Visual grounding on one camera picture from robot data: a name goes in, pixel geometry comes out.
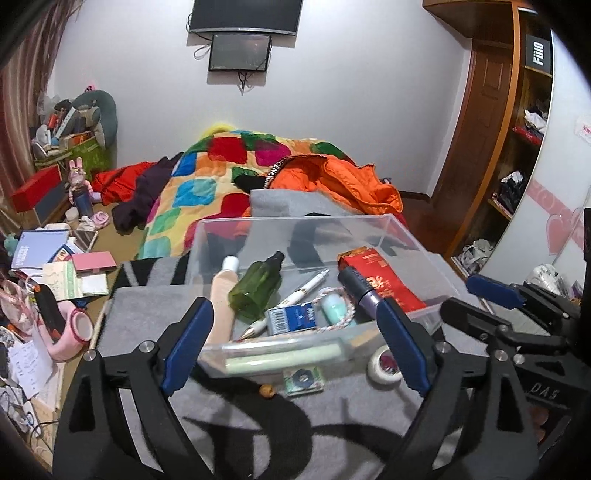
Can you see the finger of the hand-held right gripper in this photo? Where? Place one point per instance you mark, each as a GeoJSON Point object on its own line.
{"type": "Point", "coordinates": [494, 290]}
{"type": "Point", "coordinates": [466, 318]}

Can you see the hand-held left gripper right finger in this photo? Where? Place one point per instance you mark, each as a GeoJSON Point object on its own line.
{"type": "Point", "coordinates": [401, 346]}

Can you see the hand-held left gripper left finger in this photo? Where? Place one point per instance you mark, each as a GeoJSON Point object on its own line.
{"type": "Point", "coordinates": [189, 341]}

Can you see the beige cosmetic tube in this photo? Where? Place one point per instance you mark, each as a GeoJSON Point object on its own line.
{"type": "Point", "coordinates": [224, 304]}

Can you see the purple black handheld device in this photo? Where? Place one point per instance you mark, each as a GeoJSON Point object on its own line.
{"type": "Point", "coordinates": [360, 290]}

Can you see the teal cosmetic tube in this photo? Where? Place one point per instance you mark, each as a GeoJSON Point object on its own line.
{"type": "Point", "coordinates": [334, 307]}

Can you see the pale green tube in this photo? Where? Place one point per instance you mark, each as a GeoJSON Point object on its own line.
{"type": "Point", "coordinates": [277, 357]}

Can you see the clear plastic storage box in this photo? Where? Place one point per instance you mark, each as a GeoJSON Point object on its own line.
{"type": "Point", "coordinates": [415, 240]}

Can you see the blue small packet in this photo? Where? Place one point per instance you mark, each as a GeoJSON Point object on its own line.
{"type": "Point", "coordinates": [293, 318]}

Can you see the white pen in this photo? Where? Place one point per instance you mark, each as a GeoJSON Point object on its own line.
{"type": "Point", "coordinates": [300, 288]}

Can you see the white tape roll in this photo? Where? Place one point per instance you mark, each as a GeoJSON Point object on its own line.
{"type": "Point", "coordinates": [375, 374]}

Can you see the white plastic bag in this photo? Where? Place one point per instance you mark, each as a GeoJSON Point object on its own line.
{"type": "Point", "coordinates": [547, 277]}

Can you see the red flat carton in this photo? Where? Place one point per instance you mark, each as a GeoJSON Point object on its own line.
{"type": "Point", "coordinates": [388, 281]}

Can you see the green glass bottle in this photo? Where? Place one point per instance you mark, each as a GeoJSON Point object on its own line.
{"type": "Point", "coordinates": [254, 290]}

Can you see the small brown nut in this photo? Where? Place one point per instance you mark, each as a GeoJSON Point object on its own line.
{"type": "Point", "coordinates": [267, 392]}

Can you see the small green disc packet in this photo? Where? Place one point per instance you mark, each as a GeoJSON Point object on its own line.
{"type": "Point", "coordinates": [315, 385]}

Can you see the wooden wardrobe shelf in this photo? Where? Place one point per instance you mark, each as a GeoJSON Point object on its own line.
{"type": "Point", "coordinates": [521, 184]}

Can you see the white sliding wardrobe door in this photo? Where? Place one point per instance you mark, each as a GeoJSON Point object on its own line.
{"type": "Point", "coordinates": [554, 184]}

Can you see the pink wallet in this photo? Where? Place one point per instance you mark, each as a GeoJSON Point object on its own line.
{"type": "Point", "coordinates": [94, 261]}

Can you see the pink round holder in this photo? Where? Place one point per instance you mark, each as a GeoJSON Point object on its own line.
{"type": "Point", "coordinates": [64, 341]}

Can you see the green white leaflet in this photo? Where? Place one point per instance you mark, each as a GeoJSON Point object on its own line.
{"type": "Point", "coordinates": [69, 281]}

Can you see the black handheld brush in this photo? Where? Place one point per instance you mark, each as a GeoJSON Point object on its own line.
{"type": "Point", "coordinates": [51, 314]}

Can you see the colourful patchwork quilt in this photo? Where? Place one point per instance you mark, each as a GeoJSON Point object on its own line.
{"type": "Point", "coordinates": [198, 194]}

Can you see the dark purple cloth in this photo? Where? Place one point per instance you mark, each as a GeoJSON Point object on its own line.
{"type": "Point", "coordinates": [143, 198]}

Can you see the wooden door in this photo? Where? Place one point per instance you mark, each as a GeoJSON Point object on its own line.
{"type": "Point", "coordinates": [480, 138]}

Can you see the small pink white shoes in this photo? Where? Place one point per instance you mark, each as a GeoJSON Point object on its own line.
{"type": "Point", "coordinates": [94, 220]}

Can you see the white paper sheets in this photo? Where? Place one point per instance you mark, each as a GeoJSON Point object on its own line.
{"type": "Point", "coordinates": [30, 369]}

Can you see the orange padded jacket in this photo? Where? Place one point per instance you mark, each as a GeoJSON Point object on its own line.
{"type": "Point", "coordinates": [341, 184]}

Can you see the red jacket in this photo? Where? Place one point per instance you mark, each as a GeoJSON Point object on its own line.
{"type": "Point", "coordinates": [117, 182]}

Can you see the blue book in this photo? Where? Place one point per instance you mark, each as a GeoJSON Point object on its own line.
{"type": "Point", "coordinates": [39, 247]}

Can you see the pink rabbit toy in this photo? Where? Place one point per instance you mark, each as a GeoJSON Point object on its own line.
{"type": "Point", "coordinates": [78, 175]}

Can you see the green gift bag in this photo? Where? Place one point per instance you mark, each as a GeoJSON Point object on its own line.
{"type": "Point", "coordinates": [87, 154]}

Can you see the red rectangular box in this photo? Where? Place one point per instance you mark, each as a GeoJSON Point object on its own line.
{"type": "Point", "coordinates": [34, 189]}

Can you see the grey green neck pillow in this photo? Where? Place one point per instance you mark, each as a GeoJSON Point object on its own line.
{"type": "Point", "coordinates": [108, 115]}

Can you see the black white-lettered box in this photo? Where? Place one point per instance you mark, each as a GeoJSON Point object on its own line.
{"type": "Point", "coordinates": [539, 54]}

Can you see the striped brown curtain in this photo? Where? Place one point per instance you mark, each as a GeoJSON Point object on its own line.
{"type": "Point", "coordinates": [27, 92]}

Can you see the small wall monitor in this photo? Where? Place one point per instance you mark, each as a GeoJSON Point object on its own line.
{"type": "Point", "coordinates": [239, 50]}

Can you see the wall television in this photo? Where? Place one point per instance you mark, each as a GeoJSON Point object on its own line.
{"type": "Point", "coordinates": [244, 14]}

